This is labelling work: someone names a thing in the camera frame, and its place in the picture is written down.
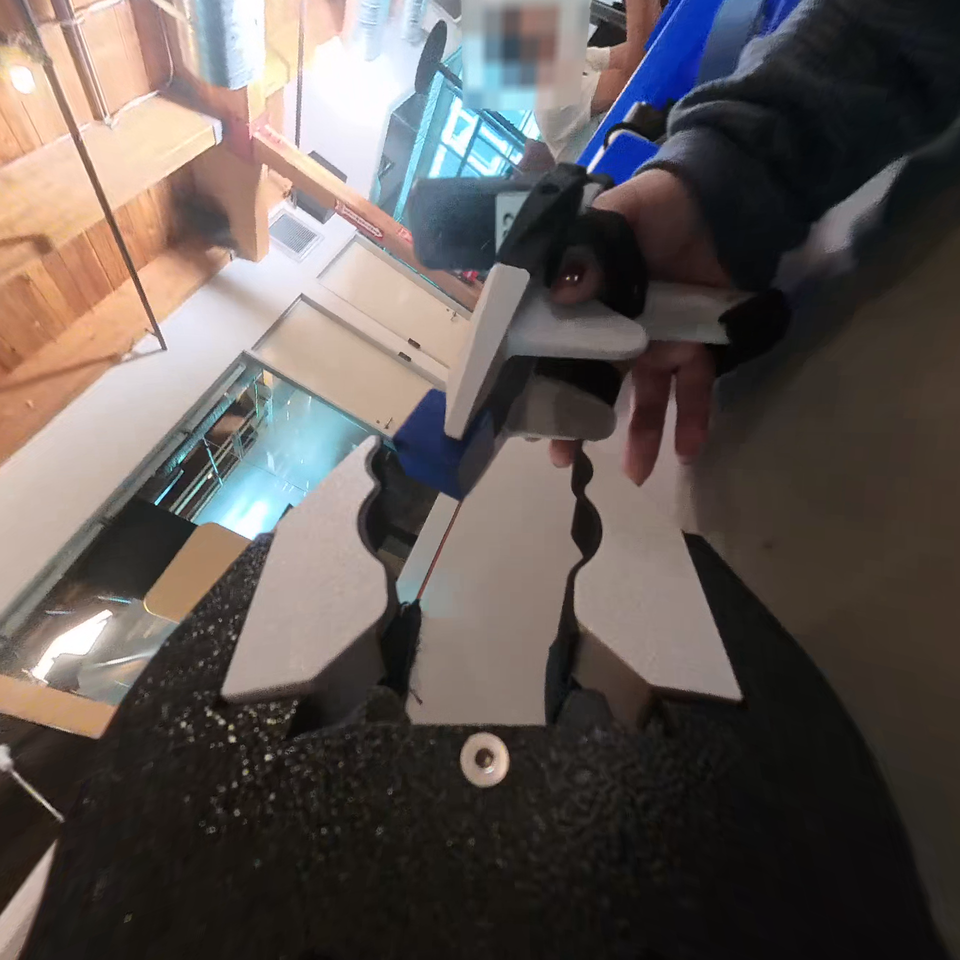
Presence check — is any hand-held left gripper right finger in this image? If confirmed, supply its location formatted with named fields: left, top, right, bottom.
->
left=543, top=442, right=744, bottom=727

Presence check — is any person's right hand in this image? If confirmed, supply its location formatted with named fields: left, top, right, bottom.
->
left=549, top=166, right=738, bottom=487

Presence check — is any black ceiling pipe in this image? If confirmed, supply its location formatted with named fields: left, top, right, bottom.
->
left=48, top=0, right=168, bottom=352

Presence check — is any black wall monitor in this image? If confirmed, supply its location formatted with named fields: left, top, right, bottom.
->
left=75, top=498, right=198, bottom=601

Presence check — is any white door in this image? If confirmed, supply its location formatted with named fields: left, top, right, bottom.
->
left=318, top=232, right=481, bottom=354
left=251, top=294, right=451, bottom=440

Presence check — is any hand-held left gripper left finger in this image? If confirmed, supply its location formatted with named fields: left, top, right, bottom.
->
left=219, top=435, right=425, bottom=725

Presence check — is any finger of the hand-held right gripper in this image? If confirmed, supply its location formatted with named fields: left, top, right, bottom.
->
left=456, top=371, right=620, bottom=498
left=442, top=262, right=649, bottom=441

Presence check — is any white wall vent grille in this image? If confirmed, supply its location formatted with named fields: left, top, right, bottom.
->
left=268, top=208, right=325, bottom=262

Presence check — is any large silver ventilation duct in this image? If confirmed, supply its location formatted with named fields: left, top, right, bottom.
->
left=191, top=0, right=267, bottom=91

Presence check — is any large paned window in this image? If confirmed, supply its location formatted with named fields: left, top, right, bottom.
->
left=371, top=52, right=541, bottom=226

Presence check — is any royal blue block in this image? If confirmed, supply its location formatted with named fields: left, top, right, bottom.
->
left=392, top=388, right=490, bottom=501

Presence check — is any wooden support post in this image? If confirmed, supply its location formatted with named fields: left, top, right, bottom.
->
left=251, top=127, right=481, bottom=301

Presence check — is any blue bin with white label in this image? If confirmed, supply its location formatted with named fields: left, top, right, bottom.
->
left=576, top=0, right=800, bottom=177

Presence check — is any glass room window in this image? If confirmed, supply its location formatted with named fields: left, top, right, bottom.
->
left=0, top=352, right=378, bottom=706

